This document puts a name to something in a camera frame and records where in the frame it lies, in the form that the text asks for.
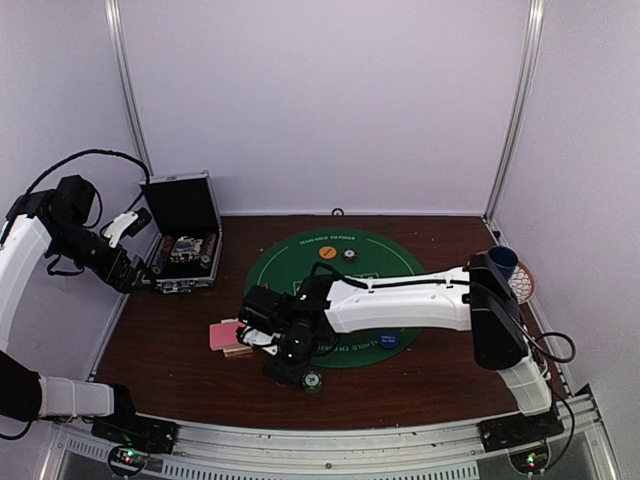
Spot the green chip stack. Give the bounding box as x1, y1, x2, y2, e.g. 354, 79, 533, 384
301, 371, 323, 394

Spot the red-backed card deck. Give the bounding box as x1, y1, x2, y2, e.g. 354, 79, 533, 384
209, 320, 244, 351

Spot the blue small blind button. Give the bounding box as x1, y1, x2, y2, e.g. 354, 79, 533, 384
378, 331, 401, 350

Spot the orange dealer button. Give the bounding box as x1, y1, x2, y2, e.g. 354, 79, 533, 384
319, 246, 337, 260

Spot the brown chip top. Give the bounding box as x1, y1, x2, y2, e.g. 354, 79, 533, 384
342, 249, 357, 261

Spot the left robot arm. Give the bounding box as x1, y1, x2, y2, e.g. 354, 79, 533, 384
1, 175, 155, 444

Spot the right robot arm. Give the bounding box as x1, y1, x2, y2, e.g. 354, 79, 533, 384
264, 255, 552, 442

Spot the purple chip row in case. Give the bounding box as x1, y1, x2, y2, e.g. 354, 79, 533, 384
151, 236, 174, 275

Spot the tan card box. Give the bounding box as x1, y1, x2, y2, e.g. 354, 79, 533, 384
221, 319, 254, 358

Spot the blue card deck in case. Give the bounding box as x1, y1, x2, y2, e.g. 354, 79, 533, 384
169, 236, 203, 263

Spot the aluminium poker case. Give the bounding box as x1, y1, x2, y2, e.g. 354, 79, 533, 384
141, 170, 223, 294

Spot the brown chip row in case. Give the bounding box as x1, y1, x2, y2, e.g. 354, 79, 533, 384
200, 232, 217, 267

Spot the round green poker mat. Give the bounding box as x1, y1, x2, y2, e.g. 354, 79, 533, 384
244, 228, 425, 369

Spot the dark blue cup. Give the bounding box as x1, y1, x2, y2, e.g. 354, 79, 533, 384
488, 245, 519, 280

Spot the patterned ceramic plate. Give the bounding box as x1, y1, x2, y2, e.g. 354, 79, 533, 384
508, 262, 535, 305

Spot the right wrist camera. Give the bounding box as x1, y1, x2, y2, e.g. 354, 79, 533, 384
236, 285, 294, 349

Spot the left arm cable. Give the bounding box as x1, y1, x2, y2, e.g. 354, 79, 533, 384
22, 148, 151, 201

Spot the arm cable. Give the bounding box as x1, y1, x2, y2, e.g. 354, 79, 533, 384
519, 319, 577, 366
22, 148, 151, 201

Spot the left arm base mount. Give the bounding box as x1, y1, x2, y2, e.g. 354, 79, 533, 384
91, 416, 179, 454

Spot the aluminium front rail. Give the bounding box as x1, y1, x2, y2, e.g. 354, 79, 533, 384
39, 384, 624, 480

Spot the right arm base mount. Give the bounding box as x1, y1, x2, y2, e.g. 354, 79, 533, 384
477, 414, 564, 452

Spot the left frame post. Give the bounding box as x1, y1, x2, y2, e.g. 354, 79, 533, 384
104, 0, 153, 173

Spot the frame post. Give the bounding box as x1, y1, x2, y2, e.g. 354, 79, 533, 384
104, 0, 153, 173
483, 0, 545, 224

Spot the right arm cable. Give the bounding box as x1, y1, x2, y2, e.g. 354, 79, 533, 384
519, 319, 577, 366

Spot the right frame post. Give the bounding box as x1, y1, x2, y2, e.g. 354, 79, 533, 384
483, 0, 545, 224

